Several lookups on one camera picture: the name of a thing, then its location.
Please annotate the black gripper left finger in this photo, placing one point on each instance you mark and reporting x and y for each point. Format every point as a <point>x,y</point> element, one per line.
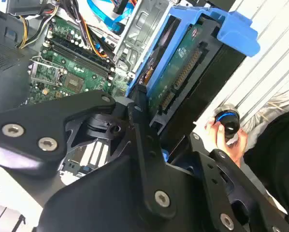
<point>33,125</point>

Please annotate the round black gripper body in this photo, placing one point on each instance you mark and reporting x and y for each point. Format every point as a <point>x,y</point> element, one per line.
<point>98,200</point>

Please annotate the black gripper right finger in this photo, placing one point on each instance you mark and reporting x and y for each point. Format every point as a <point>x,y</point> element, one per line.
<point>241,193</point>

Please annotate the round black blue-ringed tool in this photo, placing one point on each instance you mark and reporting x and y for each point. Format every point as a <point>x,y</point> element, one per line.
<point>229,125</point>

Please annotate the hard disk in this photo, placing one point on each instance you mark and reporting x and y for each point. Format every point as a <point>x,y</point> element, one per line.
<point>183,70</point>

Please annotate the person's hand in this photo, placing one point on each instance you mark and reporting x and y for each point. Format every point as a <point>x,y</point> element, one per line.
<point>238,152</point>

